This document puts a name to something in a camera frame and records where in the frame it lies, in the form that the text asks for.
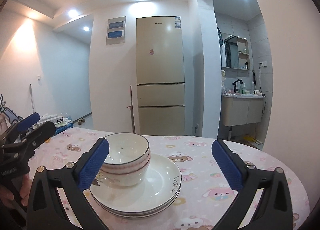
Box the white plate Life lettering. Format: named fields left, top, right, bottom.
left=89, top=154, right=182, bottom=214

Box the white plate colourful lettering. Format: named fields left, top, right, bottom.
left=93, top=188, right=181, bottom=219

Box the white wall power socket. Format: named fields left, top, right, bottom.
left=259, top=61, right=267, bottom=67

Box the white bowl black rim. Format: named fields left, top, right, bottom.
left=103, top=132, right=150, bottom=166

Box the grey electrical panel box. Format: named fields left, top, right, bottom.
left=106, top=16, right=126, bottom=45

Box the white hair dryer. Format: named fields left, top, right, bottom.
left=253, top=90, right=265, bottom=97

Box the pair of brown slippers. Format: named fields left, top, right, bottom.
left=77, top=118, right=85, bottom=125

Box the person's left hand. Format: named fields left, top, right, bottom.
left=0, top=173, right=32, bottom=208

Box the beige bathroom vanity cabinet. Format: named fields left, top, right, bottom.
left=221, top=95, right=264, bottom=127

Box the pink strawberry rabbit bowl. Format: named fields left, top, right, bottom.
left=99, top=154, right=151, bottom=187

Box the stack of boxes on floor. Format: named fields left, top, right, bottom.
left=36, top=114, right=73, bottom=135

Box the grey mop handle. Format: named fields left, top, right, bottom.
left=29, top=84, right=35, bottom=113

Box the pink cartoon animal tablecloth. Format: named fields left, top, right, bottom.
left=29, top=127, right=310, bottom=229

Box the beige three-door refrigerator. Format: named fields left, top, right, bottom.
left=136, top=16, right=185, bottom=136

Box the black bathroom faucet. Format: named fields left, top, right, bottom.
left=232, top=79, right=243, bottom=94

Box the bathroom mirror cabinet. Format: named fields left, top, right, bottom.
left=220, top=33, right=251, bottom=70

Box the red broom with dustpan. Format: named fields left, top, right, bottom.
left=127, top=84, right=136, bottom=134

